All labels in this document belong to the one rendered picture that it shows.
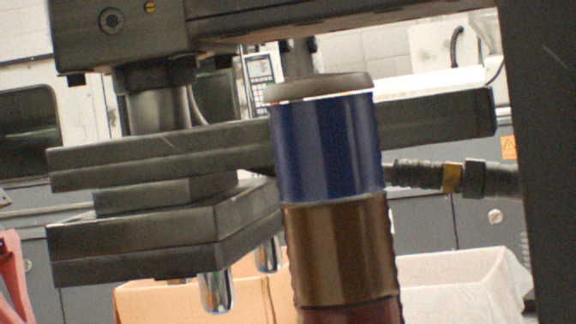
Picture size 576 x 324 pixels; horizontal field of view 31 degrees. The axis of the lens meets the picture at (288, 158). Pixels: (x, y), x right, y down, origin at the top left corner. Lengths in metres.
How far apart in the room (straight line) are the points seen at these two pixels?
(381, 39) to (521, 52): 6.56
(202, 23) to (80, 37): 0.08
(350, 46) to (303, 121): 6.86
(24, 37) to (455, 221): 4.15
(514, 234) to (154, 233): 4.58
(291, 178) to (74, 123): 5.40
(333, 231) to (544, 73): 0.22
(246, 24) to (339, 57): 6.66
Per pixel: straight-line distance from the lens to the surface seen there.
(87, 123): 5.70
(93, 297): 5.80
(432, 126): 0.56
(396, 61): 7.07
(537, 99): 0.54
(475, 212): 5.11
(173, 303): 3.01
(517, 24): 0.54
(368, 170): 0.35
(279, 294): 2.98
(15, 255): 0.72
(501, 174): 0.68
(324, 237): 0.34
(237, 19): 0.56
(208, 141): 0.59
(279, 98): 0.34
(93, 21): 0.61
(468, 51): 5.67
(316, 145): 0.34
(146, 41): 0.60
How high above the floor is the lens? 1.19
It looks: 3 degrees down
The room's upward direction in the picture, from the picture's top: 8 degrees counter-clockwise
